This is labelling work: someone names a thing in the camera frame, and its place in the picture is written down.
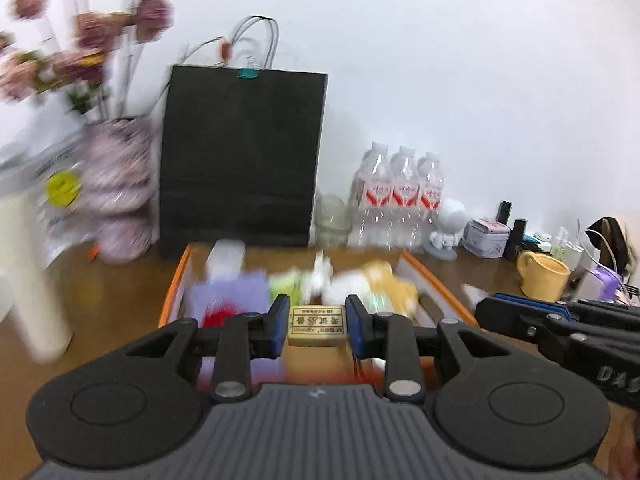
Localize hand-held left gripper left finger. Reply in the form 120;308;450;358
125;294;292;403

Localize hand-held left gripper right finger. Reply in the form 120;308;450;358
346;295;511;403

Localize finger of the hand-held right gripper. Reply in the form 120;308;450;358
475;297;601;357
492;293;640;331

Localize tan printed eraser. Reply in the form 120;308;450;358
287;304;347;347

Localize purple woven cloth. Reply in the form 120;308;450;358
191;271;275;328

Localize orange cardboard box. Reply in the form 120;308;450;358
158;243;482;392

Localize wooden desktop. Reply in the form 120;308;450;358
0;242;640;480

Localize yellow mug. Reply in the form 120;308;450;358
517;251;572;303

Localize green tissue pack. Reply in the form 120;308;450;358
269;269;304;307

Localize white and yellow plush toy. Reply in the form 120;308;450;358
329;259;419;319

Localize crumpled white paper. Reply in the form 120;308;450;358
462;283;494;307

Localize purple white device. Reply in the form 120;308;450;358
570;266;627;304

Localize small clear bottle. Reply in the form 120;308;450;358
550;227;584;267

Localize black cylinder bottle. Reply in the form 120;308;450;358
504;218;530;261

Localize clear cotton swab box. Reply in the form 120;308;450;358
205;239;247;282

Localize grey tin box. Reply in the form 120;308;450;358
462;217;511;260

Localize black headphones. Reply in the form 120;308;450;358
585;216;635;277

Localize clear glass jar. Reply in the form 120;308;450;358
313;193;354;247

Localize white figurine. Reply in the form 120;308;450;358
424;198;468;261

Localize clear water bottle red label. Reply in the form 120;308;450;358
349;142;394;249
416;151;446;242
389;145;420;249

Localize black paper bag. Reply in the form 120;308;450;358
158;15;330;261

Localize pink mottled vase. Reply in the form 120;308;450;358
81;116;157;264

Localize tall cream white bottle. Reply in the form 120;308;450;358
0;194;74;365

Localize clear bag yellow smiley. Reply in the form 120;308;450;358
0;129;90;262

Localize pink artificial flowers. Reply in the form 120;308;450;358
0;0;174;122

